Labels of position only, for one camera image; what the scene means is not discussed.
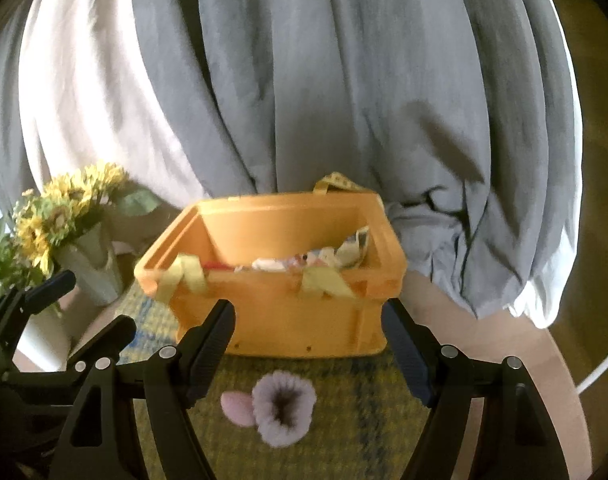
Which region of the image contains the grey curtain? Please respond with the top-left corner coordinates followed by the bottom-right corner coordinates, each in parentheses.
top-left (0, 5), bottom-right (39, 221)
top-left (128, 0), bottom-right (580, 318)

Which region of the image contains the lavender fuzzy sock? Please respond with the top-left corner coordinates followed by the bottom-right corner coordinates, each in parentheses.
top-left (252, 370), bottom-right (317, 448)

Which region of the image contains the crinkled blue white packet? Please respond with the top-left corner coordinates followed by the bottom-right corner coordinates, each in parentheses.
top-left (336, 225), bottom-right (372, 273)

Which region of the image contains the white sheer curtain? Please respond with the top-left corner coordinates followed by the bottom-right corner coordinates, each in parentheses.
top-left (504, 0), bottom-right (585, 328)

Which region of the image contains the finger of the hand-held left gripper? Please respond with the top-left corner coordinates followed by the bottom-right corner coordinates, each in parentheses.
top-left (66, 315), bottom-right (138, 378)
top-left (0, 270), bottom-right (78, 361)

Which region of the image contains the yellow blue plaid cloth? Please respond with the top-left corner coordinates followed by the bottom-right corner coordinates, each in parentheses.
top-left (108, 285), bottom-right (435, 480)

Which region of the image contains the white cloth piece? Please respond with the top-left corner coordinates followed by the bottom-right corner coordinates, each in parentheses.
top-left (236, 257), bottom-right (289, 275)

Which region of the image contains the pale pink curtain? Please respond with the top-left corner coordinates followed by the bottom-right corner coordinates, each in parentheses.
top-left (18, 0), bottom-right (219, 211)

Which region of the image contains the sunflower bouquet in grey wrap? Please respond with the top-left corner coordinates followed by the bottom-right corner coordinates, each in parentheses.
top-left (11, 162), bottom-right (162, 306)

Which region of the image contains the pale soft egg toy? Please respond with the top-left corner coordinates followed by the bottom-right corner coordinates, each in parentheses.
top-left (220, 390), bottom-right (257, 428)

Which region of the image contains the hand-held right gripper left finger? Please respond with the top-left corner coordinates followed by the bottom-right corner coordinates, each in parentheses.
top-left (54, 299), bottom-right (236, 480)

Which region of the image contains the white frame strip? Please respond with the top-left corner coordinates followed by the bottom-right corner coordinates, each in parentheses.
top-left (574, 332), bottom-right (608, 396)

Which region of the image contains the white pot with green plant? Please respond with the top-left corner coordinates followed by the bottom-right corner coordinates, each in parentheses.
top-left (0, 217), bottom-right (77, 373)

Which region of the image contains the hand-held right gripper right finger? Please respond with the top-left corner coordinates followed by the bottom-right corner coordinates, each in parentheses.
top-left (382, 298), bottom-right (570, 480)

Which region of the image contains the orange crate with yellow ribbons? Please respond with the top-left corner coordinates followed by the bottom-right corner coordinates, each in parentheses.
top-left (134, 172), bottom-right (409, 358)

